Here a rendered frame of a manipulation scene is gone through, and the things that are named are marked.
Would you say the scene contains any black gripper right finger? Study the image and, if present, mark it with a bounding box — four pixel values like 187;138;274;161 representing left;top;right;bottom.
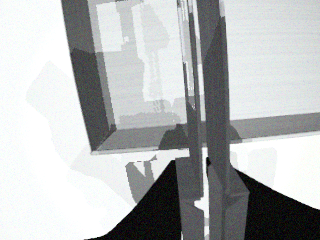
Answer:
235;168;320;240

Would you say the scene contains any grey rectangular tin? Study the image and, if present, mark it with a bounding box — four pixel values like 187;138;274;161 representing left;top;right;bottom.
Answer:
60;0;320;155

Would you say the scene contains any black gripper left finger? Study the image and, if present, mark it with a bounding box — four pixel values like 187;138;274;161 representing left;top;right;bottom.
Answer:
87;160;181;240

